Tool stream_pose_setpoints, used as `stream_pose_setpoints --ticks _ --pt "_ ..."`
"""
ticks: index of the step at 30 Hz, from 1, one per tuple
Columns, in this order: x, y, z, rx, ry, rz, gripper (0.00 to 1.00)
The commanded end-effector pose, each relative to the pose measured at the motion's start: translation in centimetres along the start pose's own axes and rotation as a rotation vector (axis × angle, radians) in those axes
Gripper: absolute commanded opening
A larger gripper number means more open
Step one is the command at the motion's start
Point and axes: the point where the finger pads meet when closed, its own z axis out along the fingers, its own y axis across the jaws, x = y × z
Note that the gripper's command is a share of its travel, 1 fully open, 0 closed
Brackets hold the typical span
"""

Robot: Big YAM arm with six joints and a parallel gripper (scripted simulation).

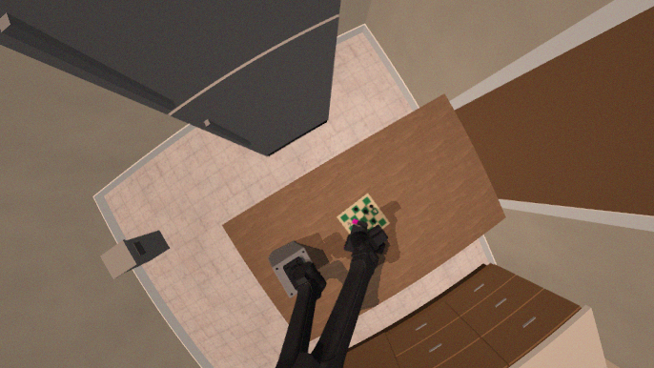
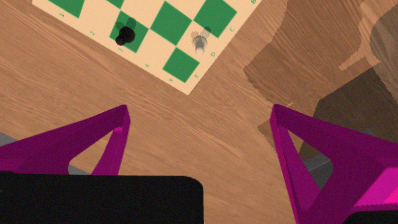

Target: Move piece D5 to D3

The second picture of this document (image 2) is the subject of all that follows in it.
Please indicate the green and cream chessboard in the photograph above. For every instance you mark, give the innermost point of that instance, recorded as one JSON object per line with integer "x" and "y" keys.
{"x": 164, "y": 31}

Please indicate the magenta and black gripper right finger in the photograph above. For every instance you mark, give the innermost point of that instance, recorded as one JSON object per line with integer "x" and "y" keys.
{"x": 365, "y": 169}

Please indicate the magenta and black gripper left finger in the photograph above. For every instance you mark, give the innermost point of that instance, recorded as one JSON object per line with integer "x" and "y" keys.
{"x": 50, "y": 152}

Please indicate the black pawn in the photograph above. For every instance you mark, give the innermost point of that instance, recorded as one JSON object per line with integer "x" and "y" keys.
{"x": 127, "y": 35}

